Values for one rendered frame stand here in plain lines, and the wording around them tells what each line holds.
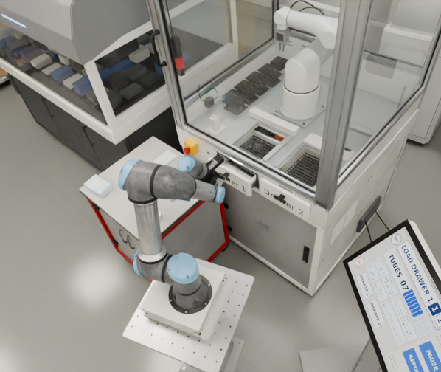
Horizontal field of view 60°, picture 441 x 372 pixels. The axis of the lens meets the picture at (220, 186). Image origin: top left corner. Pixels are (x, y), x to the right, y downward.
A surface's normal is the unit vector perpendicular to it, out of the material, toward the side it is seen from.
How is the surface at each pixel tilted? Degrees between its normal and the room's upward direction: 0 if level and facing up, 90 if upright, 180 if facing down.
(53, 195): 0
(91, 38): 90
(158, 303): 2
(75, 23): 90
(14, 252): 0
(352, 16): 90
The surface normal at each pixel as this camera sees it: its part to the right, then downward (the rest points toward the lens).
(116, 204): -0.10, -0.66
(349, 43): -0.67, 0.60
